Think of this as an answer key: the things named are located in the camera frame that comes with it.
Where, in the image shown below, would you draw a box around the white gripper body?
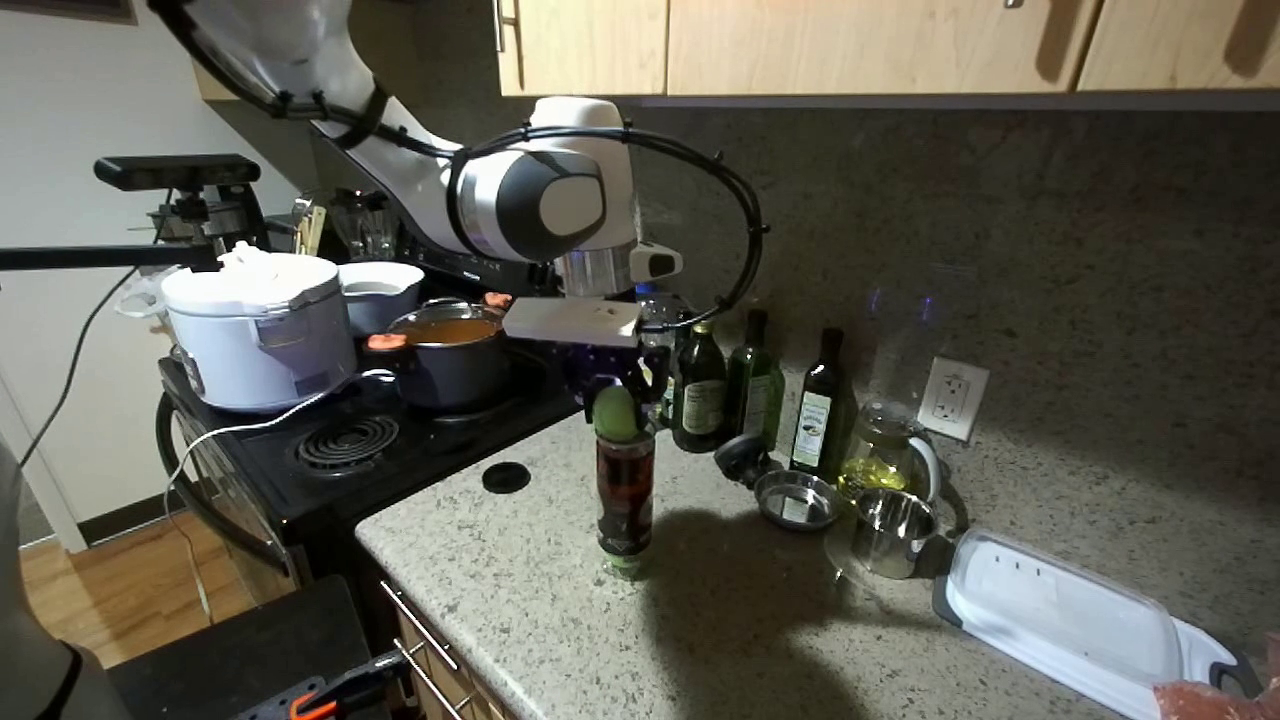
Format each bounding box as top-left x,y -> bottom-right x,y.
504,296 -> 642,347

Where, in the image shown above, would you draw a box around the green tennis ball with logo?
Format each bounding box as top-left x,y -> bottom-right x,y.
593,384 -> 642,444

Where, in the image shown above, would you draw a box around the clear tennis ball can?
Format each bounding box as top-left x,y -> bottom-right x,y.
595,433 -> 657,556

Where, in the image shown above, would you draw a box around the black round can lid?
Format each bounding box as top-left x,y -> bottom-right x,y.
480,458 -> 534,493

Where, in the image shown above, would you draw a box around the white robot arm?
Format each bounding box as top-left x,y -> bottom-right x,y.
150,0 -> 657,347

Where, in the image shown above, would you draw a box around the dark bottle gold cap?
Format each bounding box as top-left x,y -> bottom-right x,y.
673,325 -> 725,452

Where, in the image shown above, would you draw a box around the tall green glass bottle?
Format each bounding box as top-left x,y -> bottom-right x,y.
736,308 -> 783,444

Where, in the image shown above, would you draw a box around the white bowl on stove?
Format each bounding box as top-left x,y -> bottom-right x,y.
340,261 -> 424,334

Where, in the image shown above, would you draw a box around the dark olive oil bottle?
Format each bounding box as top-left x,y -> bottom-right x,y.
787,326 -> 844,470

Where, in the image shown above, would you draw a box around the small steel bowl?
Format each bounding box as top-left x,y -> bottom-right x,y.
756,470 -> 838,530

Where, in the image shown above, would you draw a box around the black stove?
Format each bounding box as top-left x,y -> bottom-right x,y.
155,347 -> 575,579

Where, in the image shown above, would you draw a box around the white rice cooker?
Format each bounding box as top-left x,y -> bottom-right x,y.
162,244 -> 357,410

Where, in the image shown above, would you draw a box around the glass oil cruet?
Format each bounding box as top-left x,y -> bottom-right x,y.
842,404 -> 939,501

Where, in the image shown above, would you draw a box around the white plastic tray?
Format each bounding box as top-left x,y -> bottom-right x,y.
939,528 -> 1240,720

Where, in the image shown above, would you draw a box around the dark pot orange handles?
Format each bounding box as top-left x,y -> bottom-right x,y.
365,296 -> 513,410

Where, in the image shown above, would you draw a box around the black jar lid ring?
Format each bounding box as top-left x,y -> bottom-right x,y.
714,433 -> 776,489

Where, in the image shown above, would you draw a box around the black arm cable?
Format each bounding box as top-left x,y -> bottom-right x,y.
145,0 -> 776,333

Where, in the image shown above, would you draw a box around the white wall outlet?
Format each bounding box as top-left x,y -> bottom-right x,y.
917,357 -> 988,438

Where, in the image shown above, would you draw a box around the black camera on stand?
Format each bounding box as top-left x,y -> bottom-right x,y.
92,151 -> 269,248

